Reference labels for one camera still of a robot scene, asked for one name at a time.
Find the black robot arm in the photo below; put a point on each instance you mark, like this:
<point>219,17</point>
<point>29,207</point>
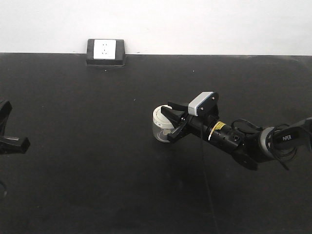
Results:
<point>278,143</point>

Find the black white power socket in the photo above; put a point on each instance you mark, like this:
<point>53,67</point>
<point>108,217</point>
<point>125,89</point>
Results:
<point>105,52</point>

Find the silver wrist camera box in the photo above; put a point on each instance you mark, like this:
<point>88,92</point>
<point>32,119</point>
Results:
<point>204,104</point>

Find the glass jar with white lid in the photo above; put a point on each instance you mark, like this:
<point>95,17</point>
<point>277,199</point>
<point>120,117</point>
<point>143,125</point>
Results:
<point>161,125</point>

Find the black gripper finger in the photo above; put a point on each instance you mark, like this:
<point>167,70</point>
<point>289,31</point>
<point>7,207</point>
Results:
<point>5,110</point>
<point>13,145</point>

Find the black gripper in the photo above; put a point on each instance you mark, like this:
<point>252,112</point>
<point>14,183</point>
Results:
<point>185,124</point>

